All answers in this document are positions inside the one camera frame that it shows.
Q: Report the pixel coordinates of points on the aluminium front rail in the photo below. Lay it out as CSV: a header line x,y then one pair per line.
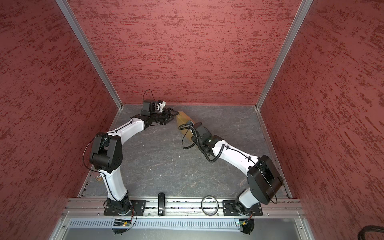
x,y
183,207

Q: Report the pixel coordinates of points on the aluminium corner post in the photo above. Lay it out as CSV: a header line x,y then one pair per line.
x,y
290,37
81,36

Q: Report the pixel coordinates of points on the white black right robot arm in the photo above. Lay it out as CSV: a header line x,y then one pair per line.
x,y
263,178

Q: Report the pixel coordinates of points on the black handheld device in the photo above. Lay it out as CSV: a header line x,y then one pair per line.
x,y
161,204

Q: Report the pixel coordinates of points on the small glass jar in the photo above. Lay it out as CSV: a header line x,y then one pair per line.
x,y
98,177

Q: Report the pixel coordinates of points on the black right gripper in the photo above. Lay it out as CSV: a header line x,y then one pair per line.
x,y
196,139

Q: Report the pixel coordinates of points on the left rear aluminium corner post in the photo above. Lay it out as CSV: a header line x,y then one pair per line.
x,y
81,36

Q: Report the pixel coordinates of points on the right rear aluminium corner post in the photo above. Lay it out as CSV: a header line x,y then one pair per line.
x,y
290,37

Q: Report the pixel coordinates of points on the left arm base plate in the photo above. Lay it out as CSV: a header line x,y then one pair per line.
x,y
124,208

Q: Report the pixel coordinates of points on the white slotted cable duct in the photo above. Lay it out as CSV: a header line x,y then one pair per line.
x,y
158,223

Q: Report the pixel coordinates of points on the brown cardboard box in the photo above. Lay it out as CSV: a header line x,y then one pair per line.
x,y
183,118

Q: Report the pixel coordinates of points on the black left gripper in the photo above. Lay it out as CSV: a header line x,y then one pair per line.
x,y
170,109

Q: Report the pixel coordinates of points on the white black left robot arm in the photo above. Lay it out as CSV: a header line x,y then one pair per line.
x,y
107,152

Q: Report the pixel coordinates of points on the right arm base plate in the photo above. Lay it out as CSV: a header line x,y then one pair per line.
x,y
234,208

